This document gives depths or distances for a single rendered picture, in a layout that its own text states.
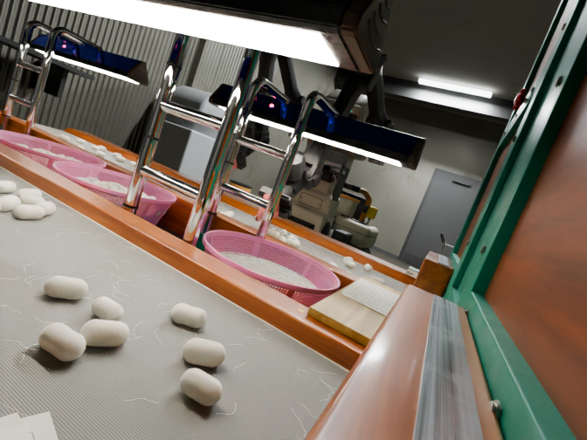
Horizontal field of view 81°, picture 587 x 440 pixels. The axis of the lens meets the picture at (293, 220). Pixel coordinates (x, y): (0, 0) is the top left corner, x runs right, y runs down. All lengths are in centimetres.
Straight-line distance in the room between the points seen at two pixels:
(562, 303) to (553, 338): 2
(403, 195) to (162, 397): 787
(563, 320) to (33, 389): 30
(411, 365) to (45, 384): 23
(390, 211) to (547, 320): 787
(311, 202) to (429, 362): 149
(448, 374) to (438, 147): 803
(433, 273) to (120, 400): 62
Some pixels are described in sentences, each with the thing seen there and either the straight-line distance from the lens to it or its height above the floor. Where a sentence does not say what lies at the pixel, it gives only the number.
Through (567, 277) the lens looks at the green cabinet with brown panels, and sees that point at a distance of 22.
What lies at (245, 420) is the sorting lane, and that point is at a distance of 30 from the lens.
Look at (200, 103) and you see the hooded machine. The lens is 374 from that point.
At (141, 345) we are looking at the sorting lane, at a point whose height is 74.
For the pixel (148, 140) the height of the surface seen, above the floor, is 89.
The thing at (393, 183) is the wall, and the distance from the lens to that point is 813.
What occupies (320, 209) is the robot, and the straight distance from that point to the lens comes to 164.
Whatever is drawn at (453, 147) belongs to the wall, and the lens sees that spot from 817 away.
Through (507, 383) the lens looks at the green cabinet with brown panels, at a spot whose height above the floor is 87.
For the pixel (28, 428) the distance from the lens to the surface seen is 23.
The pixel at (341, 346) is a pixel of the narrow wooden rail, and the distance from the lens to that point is 42.
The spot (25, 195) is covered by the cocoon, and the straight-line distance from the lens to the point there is 65.
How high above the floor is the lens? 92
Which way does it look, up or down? 7 degrees down
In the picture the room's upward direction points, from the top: 20 degrees clockwise
